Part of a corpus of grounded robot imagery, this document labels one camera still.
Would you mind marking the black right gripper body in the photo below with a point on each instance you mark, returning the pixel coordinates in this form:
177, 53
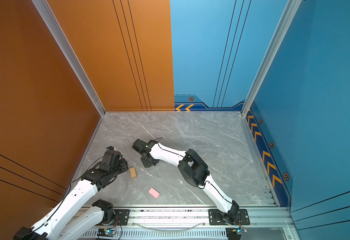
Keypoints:
146, 163

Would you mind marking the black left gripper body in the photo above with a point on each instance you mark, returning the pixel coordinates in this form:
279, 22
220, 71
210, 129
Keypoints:
123, 166

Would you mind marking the long natural wood block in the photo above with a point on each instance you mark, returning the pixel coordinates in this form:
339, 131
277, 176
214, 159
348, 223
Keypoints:
133, 173

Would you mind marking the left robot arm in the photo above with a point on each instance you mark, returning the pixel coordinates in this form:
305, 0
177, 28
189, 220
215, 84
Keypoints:
57, 225

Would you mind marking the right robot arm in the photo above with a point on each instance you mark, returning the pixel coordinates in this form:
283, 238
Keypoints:
195, 172

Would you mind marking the pink block near front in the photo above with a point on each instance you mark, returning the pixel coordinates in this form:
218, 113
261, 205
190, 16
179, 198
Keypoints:
154, 193

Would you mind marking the left green circuit board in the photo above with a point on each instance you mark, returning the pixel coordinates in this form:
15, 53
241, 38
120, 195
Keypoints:
110, 233

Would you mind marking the green circuit board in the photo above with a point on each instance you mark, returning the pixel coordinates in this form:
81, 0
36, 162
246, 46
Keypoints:
110, 233
235, 233

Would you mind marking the right green circuit board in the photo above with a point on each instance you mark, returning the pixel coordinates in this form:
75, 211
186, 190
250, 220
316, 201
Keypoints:
235, 233

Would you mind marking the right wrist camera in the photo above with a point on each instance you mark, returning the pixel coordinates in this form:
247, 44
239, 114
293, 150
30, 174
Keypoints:
139, 146

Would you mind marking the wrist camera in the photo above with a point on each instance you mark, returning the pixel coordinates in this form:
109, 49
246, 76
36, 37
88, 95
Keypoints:
110, 160
139, 146

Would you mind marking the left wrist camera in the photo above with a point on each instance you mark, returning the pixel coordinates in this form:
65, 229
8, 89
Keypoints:
110, 160

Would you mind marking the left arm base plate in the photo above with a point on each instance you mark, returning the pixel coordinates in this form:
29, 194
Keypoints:
120, 217

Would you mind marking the aluminium front rail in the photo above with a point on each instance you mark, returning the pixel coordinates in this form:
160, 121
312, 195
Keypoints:
192, 223

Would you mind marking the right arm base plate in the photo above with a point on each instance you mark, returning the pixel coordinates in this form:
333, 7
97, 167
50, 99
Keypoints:
241, 217

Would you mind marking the aluminium corner post left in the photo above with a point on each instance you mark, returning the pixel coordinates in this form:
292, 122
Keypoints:
57, 32

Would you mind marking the aluminium corner post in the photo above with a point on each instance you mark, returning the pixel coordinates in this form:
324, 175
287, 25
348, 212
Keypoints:
275, 43
57, 32

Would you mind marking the aluminium corner post right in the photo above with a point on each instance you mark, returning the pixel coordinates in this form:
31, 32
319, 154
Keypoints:
275, 43

